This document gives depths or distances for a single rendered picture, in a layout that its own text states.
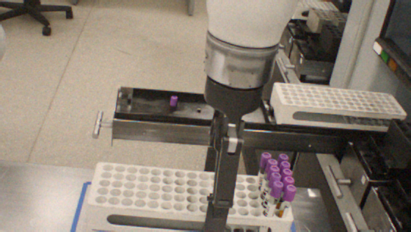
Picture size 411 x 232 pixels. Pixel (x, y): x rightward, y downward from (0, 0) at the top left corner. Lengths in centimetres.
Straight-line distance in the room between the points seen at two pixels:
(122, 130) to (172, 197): 34
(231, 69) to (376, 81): 70
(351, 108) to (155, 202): 56
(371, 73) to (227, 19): 72
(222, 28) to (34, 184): 43
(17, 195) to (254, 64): 44
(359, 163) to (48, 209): 61
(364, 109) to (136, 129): 50
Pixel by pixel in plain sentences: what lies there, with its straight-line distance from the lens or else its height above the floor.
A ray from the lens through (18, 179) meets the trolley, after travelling 84.
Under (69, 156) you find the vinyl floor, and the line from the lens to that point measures 225.
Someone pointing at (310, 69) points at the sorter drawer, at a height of 78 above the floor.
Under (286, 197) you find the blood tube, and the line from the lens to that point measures 69.
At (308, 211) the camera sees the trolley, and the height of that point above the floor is 82.
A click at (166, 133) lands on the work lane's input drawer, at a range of 102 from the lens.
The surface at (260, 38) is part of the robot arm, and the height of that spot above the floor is 115.
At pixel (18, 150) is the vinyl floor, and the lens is 231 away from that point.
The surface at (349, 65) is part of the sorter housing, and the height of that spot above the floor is 85.
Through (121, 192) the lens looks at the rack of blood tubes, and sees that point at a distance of 71.
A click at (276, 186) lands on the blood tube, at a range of 68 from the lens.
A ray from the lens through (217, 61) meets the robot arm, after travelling 58.
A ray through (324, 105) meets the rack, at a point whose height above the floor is 86.
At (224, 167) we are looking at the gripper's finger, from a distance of 61.
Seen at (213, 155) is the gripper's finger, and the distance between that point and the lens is 75.
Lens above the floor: 135
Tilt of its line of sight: 31 degrees down
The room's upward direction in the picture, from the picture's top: 9 degrees clockwise
